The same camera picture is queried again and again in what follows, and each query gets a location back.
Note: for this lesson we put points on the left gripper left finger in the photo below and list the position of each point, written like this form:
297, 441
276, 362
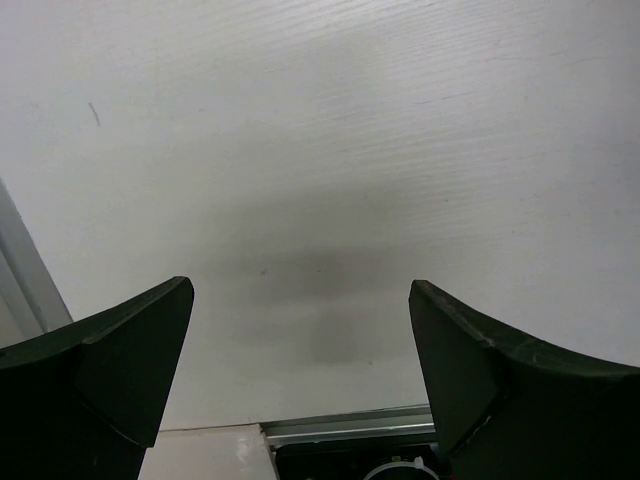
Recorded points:
86, 401

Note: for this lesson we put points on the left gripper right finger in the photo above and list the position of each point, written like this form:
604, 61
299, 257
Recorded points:
507, 405

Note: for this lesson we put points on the aluminium front rail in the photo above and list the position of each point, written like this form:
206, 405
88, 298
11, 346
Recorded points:
387, 422

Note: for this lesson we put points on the left aluminium side rail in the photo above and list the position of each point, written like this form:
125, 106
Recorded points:
31, 304

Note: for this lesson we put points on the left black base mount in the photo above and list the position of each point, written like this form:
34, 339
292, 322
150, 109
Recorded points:
362, 459

